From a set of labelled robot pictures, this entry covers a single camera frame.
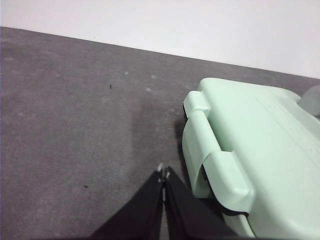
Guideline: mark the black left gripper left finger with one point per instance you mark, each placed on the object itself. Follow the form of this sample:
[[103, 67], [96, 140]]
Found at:
[[140, 215]]

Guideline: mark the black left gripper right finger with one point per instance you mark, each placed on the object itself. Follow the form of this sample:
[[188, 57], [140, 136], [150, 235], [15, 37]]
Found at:
[[185, 215]]

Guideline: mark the mint green hinged cooker cover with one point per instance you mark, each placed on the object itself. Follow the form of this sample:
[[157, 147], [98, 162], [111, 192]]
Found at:
[[262, 140]]

